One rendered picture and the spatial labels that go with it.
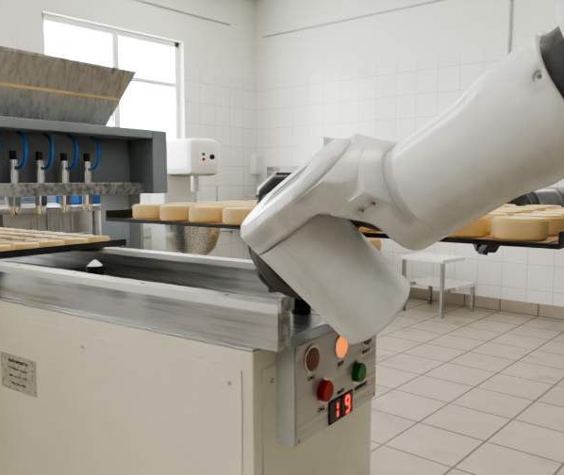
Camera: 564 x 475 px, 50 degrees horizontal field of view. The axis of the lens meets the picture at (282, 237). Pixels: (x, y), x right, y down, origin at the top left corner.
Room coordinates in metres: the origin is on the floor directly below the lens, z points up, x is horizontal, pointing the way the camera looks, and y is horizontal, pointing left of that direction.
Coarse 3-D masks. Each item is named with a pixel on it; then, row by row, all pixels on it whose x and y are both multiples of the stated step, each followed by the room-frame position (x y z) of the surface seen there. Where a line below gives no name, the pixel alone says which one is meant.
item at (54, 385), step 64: (0, 320) 1.09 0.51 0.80; (64, 320) 0.98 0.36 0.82; (320, 320) 0.91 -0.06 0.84; (0, 384) 1.09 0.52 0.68; (64, 384) 0.98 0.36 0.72; (128, 384) 0.89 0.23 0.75; (192, 384) 0.81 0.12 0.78; (256, 384) 0.76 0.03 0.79; (0, 448) 1.10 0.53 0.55; (64, 448) 0.98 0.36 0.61; (128, 448) 0.89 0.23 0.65; (192, 448) 0.81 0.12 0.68; (256, 448) 0.76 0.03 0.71; (320, 448) 0.88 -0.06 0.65
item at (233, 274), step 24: (48, 264) 1.50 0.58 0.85; (72, 264) 1.45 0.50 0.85; (120, 264) 1.35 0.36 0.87; (144, 264) 1.30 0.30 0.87; (168, 264) 1.26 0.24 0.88; (192, 264) 1.22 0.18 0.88; (216, 264) 1.18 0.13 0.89; (240, 264) 1.15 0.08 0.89; (216, 288) 1.19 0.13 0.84; (240, 288) 1.15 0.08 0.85; (264, 288) 1.12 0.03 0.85
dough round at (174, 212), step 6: (162, 210) 0.82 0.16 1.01; (168, 210) 0.81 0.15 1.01; (174, 210) 0.81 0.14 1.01; (180, 210) 0.81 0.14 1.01; (186, 210) 0.82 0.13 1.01; (162, 216) 0.82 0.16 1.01; (168, 216) 0.81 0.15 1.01; (174, 216) 0.81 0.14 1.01; (180, 216) 0.81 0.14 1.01; (186, 216) 0.82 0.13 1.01
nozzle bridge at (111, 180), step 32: (0, 128) 1.25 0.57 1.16; (32, 128) 1.27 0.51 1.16; (64, 128) 1.33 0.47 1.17; (96, 128) 1.40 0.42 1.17; (128, 128) 1.48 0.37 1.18; (0, 160) 1.30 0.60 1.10; (32, 160) 1.36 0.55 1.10; (128, 160) 1.59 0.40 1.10; (160, 160) 1.56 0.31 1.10; (0, 192) 1.25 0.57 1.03; (32, 192) 1.30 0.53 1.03; (64, 192) 1.37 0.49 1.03; (96, 192) 1.44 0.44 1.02; (128, 192) 1.52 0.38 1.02; (160, 192) 1.56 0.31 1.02; (128, 224) 1.61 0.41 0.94
